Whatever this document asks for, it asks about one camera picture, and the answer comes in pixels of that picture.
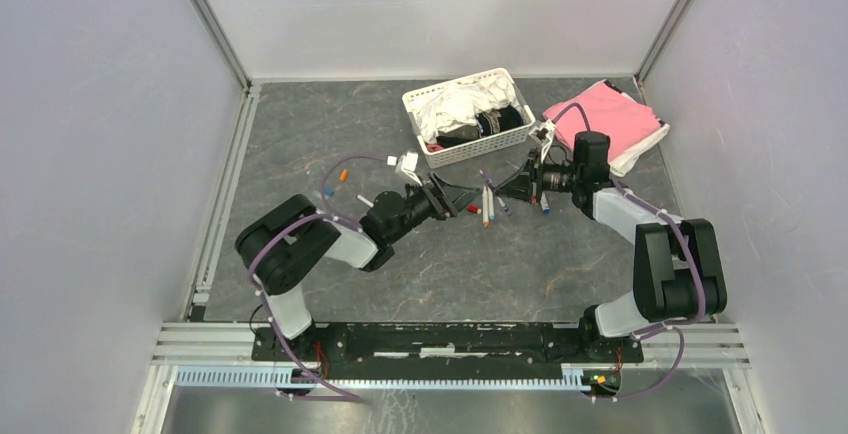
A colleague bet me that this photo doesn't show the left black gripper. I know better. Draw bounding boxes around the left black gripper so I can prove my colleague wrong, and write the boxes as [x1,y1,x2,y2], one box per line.
[387,171,482,244]

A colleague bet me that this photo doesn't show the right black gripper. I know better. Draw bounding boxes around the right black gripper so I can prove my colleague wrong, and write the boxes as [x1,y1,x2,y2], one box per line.
[494,148,582,205]

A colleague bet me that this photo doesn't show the white pen blue ends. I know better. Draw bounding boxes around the white pen blue ends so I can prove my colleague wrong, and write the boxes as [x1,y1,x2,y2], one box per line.
[539,193,550,214]

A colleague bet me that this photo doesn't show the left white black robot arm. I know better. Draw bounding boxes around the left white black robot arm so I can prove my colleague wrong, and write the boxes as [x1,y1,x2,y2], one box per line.
[234,174,483,362]

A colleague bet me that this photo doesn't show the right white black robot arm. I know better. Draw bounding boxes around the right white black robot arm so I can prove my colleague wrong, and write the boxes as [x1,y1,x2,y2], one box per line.
[496,131,728,362]

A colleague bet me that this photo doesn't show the white pen blue tip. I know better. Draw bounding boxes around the white pen blue tip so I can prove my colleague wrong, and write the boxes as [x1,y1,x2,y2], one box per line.
[487,193,495,222]

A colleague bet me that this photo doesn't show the black cloth in basket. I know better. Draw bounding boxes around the black cloth in basket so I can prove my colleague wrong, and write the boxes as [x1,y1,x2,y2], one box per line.
[435,106,525,149]

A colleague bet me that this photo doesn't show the white plastic basket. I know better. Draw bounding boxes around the white plastic basket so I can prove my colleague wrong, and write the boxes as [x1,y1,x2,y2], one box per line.
[402,68,536,169]

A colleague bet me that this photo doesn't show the white cloth in basket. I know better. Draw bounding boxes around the white cloth in basket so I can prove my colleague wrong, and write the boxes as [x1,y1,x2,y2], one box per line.
[407,77,517,144]

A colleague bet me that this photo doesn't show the white cloth under pink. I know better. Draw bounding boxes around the white cloth under pink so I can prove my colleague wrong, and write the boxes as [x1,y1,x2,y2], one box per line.
[602,79,670,177]

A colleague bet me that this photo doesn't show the pink folded cloth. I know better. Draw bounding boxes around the pink folded cloth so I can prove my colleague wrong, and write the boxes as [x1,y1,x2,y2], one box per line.
[543,80,670,177]

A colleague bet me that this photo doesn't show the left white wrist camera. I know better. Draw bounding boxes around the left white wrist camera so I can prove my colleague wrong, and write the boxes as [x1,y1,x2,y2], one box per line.
[386,151,423,186]

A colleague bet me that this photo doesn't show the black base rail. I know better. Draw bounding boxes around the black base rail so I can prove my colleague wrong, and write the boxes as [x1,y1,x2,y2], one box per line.
[289,322,644,382]

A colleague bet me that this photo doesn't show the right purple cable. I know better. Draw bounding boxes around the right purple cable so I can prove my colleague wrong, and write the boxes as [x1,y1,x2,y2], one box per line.
[549,102,709,402]

